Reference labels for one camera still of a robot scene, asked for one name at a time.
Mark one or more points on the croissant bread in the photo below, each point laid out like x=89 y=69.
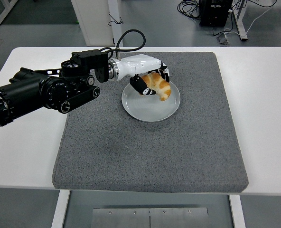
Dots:
x=163 y=89

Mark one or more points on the white desk leg with foot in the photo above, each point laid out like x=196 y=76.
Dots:
x=240 y=19

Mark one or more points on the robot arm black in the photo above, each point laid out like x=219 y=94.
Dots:
x=24 y=92

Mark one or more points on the grey speckled mat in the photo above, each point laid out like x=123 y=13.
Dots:
x=154 y=154

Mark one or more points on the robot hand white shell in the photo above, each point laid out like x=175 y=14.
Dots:
x=140 y=64

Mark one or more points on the white table leg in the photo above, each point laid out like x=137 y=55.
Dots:
x=59 y=209
x=237 y=211

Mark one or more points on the white cabinet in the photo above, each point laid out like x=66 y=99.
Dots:
x=90 y=19

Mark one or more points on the small grey floor bracket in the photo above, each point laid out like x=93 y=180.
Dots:
x=223 y=40

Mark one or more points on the black computer case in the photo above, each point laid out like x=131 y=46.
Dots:
x=215 y=12

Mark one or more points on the grey round plate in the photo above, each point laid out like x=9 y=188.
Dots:
x=150 y=111

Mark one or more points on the white desk frame foot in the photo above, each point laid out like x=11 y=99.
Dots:
x=4 y=13

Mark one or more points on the white upright post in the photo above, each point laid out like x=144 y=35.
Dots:
x=115 y=14

